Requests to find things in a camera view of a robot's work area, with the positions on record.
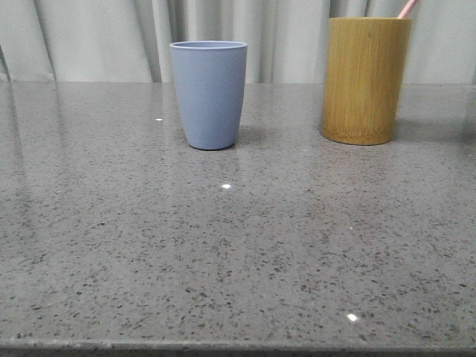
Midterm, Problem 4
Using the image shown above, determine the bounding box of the blue plastic cup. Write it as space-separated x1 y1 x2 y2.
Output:
170 40 248 150

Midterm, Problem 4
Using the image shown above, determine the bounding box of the bamboo cylinder holder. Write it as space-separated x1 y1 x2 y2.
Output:
321 17 412 145

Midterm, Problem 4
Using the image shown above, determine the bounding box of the grey curtain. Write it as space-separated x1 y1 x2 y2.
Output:
0 0 476 85

